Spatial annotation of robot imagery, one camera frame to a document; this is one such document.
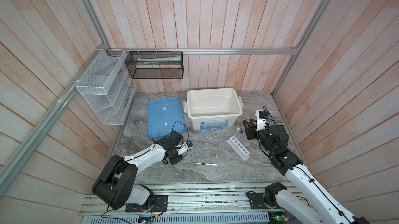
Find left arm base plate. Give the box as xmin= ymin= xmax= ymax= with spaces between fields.
xmin=125 ymin=195 xmax=168 ymax=213

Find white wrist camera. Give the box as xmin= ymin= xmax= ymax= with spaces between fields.
xmin=255 ymin=110 xmax=270 ymax=131
xmin=177 ymin=141 xmax=193 ymax=155

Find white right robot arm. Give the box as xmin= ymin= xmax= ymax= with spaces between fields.
xmin=243 ymin=119 xmax=368 ymax=224

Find white test tube rack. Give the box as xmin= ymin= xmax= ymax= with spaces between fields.
xmin=227 ymin=136 xmax=250 ymax=161

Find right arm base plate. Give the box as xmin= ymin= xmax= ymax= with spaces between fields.
xmin=246 ymin=191 xmax=278 ymax=209

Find white plastic storage bin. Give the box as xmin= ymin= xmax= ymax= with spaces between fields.
xmin=183 ymin=88 xmax=244 ymax=130

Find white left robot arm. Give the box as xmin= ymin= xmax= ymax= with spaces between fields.
xmin=92 ymin=131 xmax=193 ymax=211

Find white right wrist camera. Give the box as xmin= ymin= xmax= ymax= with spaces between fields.
xmin=255 ymin=110 xmax=270 ymax=131

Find aluminium frame rail back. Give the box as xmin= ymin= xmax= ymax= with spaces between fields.
xmin=123 ymin=48 xmax=299 ymax=55

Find black wire mesh basket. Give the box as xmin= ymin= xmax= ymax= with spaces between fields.
xmin=125 ymin=51 xmax=184 ymax=79

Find aluminium frame rail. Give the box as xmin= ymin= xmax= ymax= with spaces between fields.
xmin=123 ymin=48 xmax=299 ymax=55
xmin=1 ymin=43 xmax=109 ymax=198

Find white wire mesh shelf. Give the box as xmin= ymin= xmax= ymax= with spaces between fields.
xmin=76 ymin=49 xmax=137 ymax=125

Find aluminium frame rail left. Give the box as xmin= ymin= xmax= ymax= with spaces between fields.
xmin=1 ymin=43 xmax=109 ymax=198

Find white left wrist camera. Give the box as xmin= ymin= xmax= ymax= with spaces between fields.
xmin=177 ymin=141 xmax=193 ymax=155

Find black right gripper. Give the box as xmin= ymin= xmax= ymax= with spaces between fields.
xmin=243 ymin=118 xmax=274 ymax=156

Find blue plastic bin lid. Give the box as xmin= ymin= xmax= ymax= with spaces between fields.
xmin=147 ymin=97 xmax=185 ymax=139

